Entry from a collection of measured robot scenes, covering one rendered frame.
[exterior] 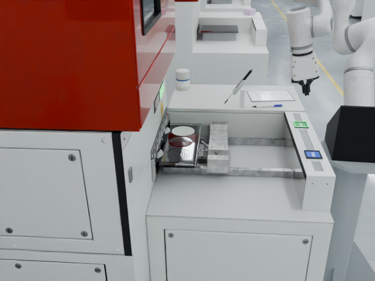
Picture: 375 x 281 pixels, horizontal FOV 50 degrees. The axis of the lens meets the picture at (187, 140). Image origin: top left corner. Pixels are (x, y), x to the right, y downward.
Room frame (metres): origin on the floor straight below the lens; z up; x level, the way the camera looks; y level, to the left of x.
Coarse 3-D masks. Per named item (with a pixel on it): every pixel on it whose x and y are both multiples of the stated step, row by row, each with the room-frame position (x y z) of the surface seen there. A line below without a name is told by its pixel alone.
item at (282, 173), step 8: (168, 168) 1.38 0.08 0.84; (176, 168) 1.38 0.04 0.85; (184, 168) 1.37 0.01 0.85; (192, 168) 1.37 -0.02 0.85; (200, 168) 1.37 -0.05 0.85; (232, 168) 1.36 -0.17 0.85; (240, 168) 1.36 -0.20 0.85; (248, 168) 1.36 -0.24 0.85; (256, 168) 1.36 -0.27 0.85; (264, 168) 1.36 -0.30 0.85; (272, 168) 1.36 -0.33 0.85; (280, 168) 1.36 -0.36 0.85; (248, 176) 1.35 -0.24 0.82; (256, 176) 1.35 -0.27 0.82; (264, 176) 1.34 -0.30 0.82; (272, 176) 1.34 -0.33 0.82; (280, 176) 1.34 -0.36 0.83; (288, 176) 1.34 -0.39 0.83
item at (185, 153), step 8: (168, 136) 1.56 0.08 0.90; (176, 136) 1.56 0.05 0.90; (184, 136) 1.56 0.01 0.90; (192, 136) 1.55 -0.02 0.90; (168, 144) 1.48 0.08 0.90; (176, 144) 1.48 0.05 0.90; (184, 144) 1.48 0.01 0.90; (192, 144) 1.48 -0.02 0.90; (168, 152) 1.41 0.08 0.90; (176, 152) 1.41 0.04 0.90; (184, 152) 1.41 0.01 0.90; (192, 152) 1.41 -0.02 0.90; (160, 160) 1.35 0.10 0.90; (168, 160) 1.35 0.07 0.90; (176, 160) 1.35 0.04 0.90; (184, 160) 1.35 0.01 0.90; (192, 160) 1.34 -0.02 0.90
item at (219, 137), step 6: (210, 132) 1.63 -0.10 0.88; (216, 132) 1.63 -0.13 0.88; (222, 132) 1.63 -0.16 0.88; (210, 138) 1.57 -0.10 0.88; (216, 138) 1.57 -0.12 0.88; (222, 138) 1.57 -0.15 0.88; (210, 144) 1.51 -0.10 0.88; (216, 144) 1.51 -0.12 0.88; (222, 144) 1.51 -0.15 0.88; (210, 168) 1.33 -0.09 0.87; (216, 168) 1.33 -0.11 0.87; (222, 168) 1.32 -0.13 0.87
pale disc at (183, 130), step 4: (176, 128) 1.64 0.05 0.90; (180, 128) 1.64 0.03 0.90; (184, 128) 1.64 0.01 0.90; (188, 128) 1.64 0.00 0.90; (192, 128) 1.64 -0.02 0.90; (172, 132) 1.60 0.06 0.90; (176, 132) 1.60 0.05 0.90; (180, 132) 1.60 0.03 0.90; (184, 132) 1.60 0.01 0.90; (188, 132) 1.60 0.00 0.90; (192, 132) 1.59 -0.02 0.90
